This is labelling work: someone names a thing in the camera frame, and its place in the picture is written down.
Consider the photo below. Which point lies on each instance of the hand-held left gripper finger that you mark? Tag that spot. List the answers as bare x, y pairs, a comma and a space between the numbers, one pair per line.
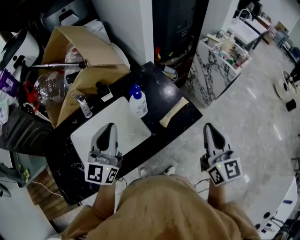
93, 145
114, 147

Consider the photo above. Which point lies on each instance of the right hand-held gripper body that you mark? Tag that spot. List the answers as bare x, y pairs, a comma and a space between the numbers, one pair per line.
227, 172

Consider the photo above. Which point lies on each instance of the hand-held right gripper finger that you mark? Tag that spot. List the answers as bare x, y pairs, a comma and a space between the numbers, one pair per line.
206, 140
227, 147

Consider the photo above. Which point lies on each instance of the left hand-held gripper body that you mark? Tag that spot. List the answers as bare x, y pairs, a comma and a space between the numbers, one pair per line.
98, 172

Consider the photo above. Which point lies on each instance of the person's right forearm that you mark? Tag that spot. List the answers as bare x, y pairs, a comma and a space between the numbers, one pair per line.
218, 197

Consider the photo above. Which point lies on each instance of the person's left forearm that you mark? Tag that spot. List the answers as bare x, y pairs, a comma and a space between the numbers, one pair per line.
105, 198

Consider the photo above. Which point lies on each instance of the white rectangular sink basin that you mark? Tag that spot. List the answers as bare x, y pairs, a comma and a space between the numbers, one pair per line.
131, 131

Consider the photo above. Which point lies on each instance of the chrome faucet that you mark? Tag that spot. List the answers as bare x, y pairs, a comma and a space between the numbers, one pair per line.
84, 107

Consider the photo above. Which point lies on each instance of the person's left shoe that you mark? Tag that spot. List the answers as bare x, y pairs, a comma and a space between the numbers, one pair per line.
144, 172

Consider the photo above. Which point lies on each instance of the person's shoe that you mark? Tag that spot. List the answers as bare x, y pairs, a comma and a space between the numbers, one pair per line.
170, 170
144, 172

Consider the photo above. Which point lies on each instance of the person's right shoe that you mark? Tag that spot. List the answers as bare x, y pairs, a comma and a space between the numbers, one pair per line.
170, 170

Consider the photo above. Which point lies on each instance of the white pump bottle blue cap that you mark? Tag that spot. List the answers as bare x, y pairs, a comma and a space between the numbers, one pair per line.
138, 105

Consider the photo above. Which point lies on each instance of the small black white bottle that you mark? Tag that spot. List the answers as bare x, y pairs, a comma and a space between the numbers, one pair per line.
105, 92

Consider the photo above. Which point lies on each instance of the black marble vanity table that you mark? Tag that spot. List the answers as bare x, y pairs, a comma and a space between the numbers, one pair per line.
164, 93

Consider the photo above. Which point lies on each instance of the white marble pattern cabinet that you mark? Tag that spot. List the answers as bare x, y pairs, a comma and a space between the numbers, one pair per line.
211, 75

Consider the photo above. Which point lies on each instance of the yellow tape measure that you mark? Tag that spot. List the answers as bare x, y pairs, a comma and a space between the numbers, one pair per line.
25, 174

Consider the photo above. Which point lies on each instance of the black dish rack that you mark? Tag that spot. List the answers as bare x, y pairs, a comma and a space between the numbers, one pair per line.
21, 131

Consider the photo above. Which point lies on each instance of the person's tan shirt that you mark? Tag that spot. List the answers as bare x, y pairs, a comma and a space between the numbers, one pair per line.
164, 211

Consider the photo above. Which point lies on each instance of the blue bowl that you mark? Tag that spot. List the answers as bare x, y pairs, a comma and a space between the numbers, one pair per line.
170, 73

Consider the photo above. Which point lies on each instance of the small black box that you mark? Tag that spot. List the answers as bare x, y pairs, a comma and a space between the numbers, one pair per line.
291, 105

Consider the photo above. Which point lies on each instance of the round white stand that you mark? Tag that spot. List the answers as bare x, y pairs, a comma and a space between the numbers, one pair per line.
284, 85

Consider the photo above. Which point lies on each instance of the metal rod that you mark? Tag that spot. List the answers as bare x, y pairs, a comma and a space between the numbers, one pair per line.
58, 65

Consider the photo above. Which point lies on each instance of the brown cardboard box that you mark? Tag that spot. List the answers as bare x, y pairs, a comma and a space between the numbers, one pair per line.
89, 47

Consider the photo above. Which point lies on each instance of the purple packet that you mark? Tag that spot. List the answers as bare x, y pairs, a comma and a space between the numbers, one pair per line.
8, 83

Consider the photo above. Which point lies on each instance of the white sink table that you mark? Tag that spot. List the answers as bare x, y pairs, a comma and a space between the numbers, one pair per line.
246, 29

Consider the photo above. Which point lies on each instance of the grey appliance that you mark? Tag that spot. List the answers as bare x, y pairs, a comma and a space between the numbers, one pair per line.
65, 14

